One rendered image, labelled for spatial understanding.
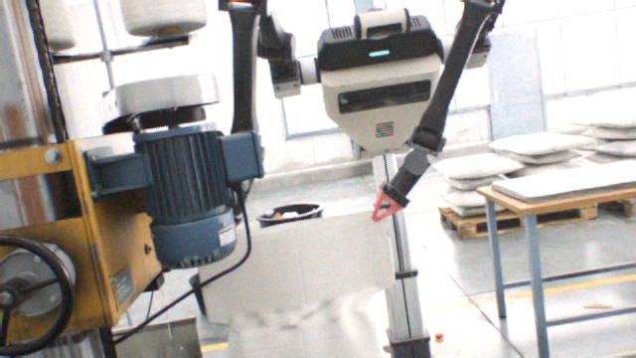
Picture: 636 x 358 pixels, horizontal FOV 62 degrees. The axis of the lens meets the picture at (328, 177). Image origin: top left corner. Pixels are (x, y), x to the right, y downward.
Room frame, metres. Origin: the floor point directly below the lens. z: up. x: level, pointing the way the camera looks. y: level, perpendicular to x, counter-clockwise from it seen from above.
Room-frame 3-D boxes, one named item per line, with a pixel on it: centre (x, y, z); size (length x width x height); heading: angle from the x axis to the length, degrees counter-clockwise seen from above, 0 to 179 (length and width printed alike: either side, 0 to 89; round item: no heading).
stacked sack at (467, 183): (4.86, -1.33, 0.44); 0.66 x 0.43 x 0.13; 2
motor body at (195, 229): (0.97, 0.26, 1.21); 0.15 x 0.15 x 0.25
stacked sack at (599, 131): (4.78, -2.75, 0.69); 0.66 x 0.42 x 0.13; 5
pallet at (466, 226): (4.85, -1.67, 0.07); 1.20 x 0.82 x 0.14; 90
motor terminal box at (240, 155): (1.01, 0.17, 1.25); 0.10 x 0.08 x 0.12; 27
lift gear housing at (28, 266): (0.80, 0.48, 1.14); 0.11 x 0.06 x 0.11; 92
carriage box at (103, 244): (0.99, 0.50, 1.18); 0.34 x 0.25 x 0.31; 2
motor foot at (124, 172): (0.93, 0.35, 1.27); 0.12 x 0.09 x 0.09; 2
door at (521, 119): (9.36, -3.52, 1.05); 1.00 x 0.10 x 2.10; 92
